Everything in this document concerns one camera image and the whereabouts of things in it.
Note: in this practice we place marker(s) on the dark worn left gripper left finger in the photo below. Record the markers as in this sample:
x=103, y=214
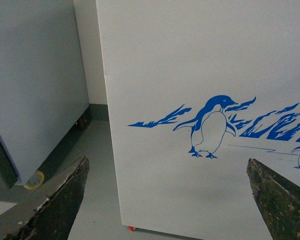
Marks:
x=52, y=216

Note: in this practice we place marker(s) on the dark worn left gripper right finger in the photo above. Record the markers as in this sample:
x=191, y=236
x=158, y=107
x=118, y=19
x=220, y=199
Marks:
x=277, y=199

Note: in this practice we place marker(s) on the translucent caster wheel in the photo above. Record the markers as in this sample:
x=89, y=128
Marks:
x=35, y=181

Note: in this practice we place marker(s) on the red freezer foot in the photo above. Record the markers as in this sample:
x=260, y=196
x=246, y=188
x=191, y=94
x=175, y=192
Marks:
x=131, y=228

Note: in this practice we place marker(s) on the brown rear caster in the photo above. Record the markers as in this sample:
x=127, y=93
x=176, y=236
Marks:
x=81, y=122

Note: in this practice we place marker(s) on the grey cabinet on casters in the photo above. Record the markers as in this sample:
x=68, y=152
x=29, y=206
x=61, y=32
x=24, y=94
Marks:
x=43, y=90

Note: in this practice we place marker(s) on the white chest freezer blue rim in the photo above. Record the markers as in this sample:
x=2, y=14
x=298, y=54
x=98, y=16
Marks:
x=195, y=88

